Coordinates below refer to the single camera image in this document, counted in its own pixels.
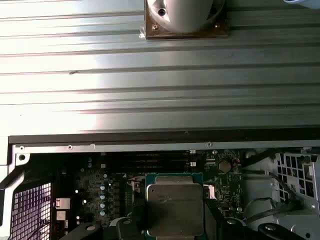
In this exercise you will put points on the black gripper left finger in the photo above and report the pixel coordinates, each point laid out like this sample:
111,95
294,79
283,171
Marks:
125,230

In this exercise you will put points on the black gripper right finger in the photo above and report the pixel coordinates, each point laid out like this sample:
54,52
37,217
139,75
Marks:
236,230

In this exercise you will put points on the silver CPU chip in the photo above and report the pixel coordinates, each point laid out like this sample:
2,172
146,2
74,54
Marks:
175,200

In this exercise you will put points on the RAM slot black latches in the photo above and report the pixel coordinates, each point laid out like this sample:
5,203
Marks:
150,170
150,160

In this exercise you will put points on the RAM slot white latches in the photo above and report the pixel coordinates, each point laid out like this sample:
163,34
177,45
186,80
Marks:
150,165
150,155

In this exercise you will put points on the green motherboard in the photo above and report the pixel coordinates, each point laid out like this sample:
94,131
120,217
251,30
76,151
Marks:
220,187

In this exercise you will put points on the silver coin battery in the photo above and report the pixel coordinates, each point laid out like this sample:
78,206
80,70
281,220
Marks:
224,165

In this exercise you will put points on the silver disk bay cage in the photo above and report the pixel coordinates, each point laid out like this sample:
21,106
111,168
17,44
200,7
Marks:
307,212

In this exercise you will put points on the black PC case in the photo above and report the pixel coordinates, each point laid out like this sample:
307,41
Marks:
150,140

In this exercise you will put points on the brown square base plate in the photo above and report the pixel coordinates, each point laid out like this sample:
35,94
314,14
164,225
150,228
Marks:
160,33

